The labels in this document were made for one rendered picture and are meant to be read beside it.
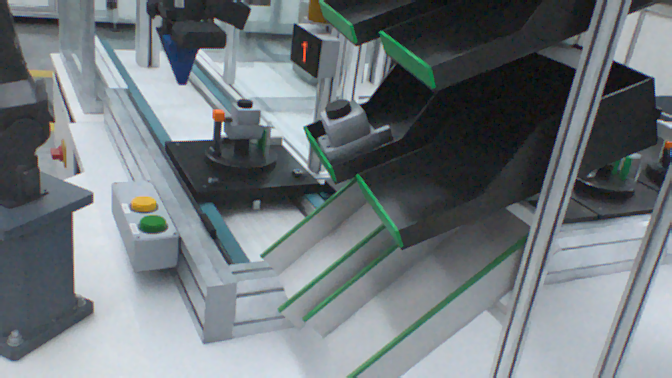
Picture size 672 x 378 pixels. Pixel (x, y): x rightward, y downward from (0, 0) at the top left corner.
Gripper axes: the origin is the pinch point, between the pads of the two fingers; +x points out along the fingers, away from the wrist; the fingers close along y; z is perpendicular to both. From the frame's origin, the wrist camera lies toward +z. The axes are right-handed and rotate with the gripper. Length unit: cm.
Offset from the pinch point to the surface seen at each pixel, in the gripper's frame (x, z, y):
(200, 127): 33, 21, 60
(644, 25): 59, 472, 320
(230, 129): 20.6, 16.2, 25.7
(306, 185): 28.5, 28.4, 15.6
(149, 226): 28.0, -3.0, 4.9
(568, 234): 30, 70, -11
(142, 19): 19, 17, 110
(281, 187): 28.5, 23.3, 15.6
